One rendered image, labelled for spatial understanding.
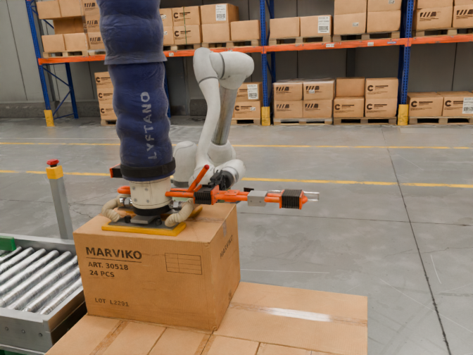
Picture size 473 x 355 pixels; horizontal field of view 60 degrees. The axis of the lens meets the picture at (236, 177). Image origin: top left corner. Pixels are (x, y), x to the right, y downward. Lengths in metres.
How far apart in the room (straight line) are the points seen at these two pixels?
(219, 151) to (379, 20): 6.53
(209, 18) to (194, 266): 7.75
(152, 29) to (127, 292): 1.05
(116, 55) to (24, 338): 1.27
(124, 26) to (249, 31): 7.34
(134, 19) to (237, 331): 1.25
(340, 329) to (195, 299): 0.59
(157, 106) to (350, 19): 7.20
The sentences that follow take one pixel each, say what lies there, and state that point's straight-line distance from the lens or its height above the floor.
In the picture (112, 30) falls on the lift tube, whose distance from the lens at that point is 1.61.
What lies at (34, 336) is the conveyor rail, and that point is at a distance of 2.07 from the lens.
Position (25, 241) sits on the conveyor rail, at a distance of 2.84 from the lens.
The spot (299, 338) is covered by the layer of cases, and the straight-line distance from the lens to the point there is 1.74.
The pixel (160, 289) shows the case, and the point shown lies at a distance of 1.77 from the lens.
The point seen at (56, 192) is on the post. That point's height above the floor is 0.84.
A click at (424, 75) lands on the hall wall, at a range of 10.05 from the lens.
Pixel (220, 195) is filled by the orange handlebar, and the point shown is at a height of 1.08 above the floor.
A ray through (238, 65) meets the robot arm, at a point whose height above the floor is 1.54.
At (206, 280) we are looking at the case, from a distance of 1.67.
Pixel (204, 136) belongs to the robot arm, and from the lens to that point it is 2.04.
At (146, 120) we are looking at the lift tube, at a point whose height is 1.39.
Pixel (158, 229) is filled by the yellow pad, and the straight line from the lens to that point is 1.69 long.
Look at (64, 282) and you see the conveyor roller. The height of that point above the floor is 0.54.
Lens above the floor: 1.64
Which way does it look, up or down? 18 degrees down
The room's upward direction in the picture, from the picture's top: 3 degrees counter-clockwise
